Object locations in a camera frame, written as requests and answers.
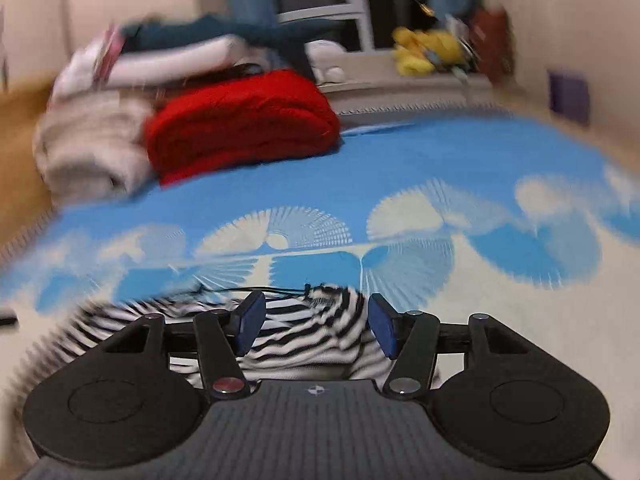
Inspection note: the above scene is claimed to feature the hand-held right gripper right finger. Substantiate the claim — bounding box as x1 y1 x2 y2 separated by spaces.
367 292 532 402

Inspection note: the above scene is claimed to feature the white folded bedding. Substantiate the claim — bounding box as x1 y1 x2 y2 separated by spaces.
54 34 253 100

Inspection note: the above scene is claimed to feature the white chair frame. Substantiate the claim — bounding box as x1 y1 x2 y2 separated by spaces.
276 0 377 54

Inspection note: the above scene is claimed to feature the white plush toy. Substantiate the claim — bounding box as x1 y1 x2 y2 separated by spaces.
304 39 347 84

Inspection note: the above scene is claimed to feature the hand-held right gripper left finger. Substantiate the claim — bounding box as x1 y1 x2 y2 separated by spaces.
102 290 268 402

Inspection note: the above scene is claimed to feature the red folded blanket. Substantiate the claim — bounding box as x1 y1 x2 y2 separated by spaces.
144 69 342 187

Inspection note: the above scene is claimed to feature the black white striped shirt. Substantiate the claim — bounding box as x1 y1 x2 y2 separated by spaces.
15 284 442 402

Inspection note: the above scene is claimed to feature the beige folded blanket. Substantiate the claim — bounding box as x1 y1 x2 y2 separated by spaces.
32 94 157 203

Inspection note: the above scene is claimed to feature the yellow plush toy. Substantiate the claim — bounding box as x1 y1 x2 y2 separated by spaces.
391 26 464 77

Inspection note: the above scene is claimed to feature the purple box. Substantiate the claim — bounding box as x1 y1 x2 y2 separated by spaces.
547 69 592 127

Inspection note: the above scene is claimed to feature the dark red bag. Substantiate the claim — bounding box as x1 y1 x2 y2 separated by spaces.
469 6 513 87

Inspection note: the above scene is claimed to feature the blue cloud printed blanket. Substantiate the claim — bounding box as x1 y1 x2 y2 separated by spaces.
0 105 640 411

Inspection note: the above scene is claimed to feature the dark teal garment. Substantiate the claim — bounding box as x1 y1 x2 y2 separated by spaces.
121 14 347 82

